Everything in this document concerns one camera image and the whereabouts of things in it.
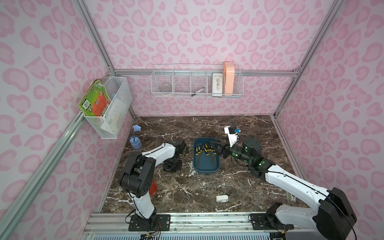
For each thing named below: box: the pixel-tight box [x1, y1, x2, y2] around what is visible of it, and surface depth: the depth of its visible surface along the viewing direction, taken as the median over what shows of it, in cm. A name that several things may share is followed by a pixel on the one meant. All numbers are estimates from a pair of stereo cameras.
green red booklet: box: [78, 79, 112, 117], surface depth 73 cm
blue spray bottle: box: [129, 124, 142, 150], surface depth 97 cm
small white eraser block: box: [215, 195, 229, 203], surface depth 80 cm
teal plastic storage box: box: [193, 137, 221, 174], surface depth 97 cm
